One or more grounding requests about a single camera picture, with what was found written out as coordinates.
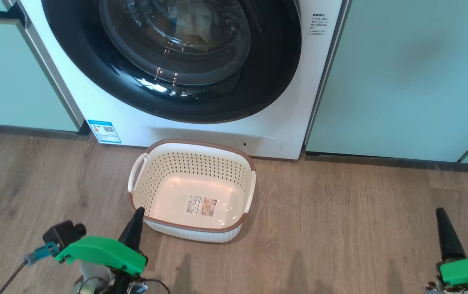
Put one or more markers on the printed basket product label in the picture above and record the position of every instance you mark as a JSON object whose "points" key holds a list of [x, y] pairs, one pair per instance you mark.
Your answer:
{"points": [[201, 205]]}

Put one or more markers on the dark round washing machine door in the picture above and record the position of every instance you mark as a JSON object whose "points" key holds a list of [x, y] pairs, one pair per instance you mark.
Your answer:
{"points": [[258, 81]]}

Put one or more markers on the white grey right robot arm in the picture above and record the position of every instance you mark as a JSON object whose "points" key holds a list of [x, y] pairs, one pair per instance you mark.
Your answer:
{"points": [[462, 290]]}

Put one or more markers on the pale teal cabinet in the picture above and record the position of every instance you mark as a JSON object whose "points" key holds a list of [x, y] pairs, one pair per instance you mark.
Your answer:
{"points": [[401, 81]]}

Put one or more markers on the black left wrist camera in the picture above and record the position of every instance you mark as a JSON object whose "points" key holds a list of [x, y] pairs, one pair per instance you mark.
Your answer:
{"points": [[60, 232]]}

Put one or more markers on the white front-load washing machine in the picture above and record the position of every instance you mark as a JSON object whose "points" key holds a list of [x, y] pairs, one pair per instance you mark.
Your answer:
{"points": [[291, 122]]}

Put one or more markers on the blue energy label sticker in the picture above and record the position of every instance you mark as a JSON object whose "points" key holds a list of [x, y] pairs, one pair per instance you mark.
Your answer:
{"points": [[104, 131]]}

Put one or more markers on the cream perforated laundry basket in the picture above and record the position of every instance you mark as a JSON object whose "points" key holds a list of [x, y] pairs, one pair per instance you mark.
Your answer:
{"points": [[193, 167]]}

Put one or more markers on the yellow bear print garment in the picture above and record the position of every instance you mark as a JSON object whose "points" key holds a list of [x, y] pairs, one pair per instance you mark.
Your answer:
{"points": [[201, 28]]}

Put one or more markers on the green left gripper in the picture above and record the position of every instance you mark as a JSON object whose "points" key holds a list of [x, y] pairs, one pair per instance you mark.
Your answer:
{"points": [[103, 253]]}

